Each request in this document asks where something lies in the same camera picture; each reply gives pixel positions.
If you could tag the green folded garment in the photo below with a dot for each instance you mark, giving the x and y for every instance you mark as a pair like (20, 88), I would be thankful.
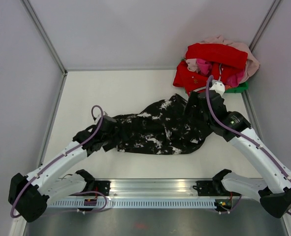
(238, 89)

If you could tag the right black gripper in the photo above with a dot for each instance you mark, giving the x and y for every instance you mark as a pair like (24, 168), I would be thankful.
(223, 100)

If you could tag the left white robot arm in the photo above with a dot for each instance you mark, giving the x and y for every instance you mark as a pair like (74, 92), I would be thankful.
(31, 194)

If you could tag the black white-splattered trousers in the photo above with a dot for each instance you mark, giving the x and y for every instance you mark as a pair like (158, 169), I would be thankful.
(162, 128)

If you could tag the aluminium mounting rail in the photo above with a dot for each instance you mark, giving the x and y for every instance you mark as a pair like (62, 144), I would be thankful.
(155, 188)

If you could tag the white slotted cable duct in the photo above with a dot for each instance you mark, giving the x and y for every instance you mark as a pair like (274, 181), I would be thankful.
(134, 203)

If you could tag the right aluminium frame post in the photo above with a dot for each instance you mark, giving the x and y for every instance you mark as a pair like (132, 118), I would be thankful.
(265, 23)

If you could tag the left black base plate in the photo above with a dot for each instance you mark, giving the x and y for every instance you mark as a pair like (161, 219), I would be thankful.
(102, 186)

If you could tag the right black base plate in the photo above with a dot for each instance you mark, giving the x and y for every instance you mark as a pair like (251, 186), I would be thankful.
(208, 188)

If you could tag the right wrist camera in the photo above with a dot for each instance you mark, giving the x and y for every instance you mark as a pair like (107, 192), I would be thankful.
(218, 87)

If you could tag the red trousers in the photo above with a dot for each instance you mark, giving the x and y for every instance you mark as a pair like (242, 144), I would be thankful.
(225, 63)

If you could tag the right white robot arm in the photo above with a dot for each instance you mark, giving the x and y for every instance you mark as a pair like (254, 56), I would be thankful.
(273, 192)

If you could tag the aluminium frame post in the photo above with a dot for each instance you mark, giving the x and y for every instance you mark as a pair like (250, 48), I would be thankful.
(265, 23)
(43, 34)

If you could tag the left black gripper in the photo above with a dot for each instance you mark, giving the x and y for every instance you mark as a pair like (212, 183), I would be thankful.
(115, 136)

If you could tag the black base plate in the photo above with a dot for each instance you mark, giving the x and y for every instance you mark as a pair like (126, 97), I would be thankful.
(208, 188)
(102, 186)

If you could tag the left aluminium frame post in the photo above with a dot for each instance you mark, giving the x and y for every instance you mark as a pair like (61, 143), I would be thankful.
(43, 34)

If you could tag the magenta pink trousers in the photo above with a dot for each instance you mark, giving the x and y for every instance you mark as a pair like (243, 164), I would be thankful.
(204, 67)

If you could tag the light pink trousers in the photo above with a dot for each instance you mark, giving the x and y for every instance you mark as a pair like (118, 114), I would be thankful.
(248, 59)

